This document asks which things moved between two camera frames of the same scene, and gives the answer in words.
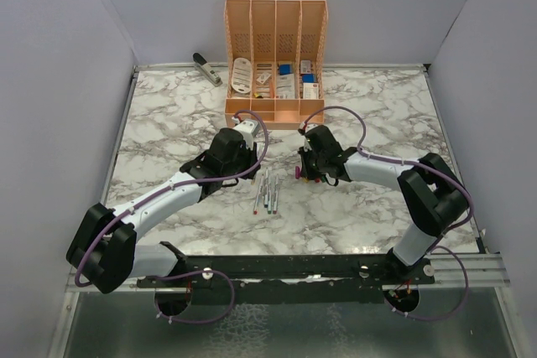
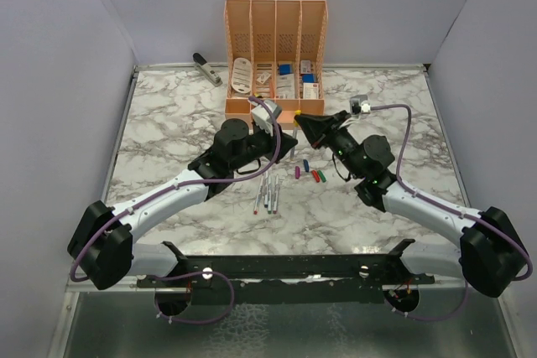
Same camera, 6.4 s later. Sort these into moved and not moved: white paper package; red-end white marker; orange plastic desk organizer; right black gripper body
Moved: right black gripper body
Not moved: red-end white marker; orange plastic desk organizer; white paper package
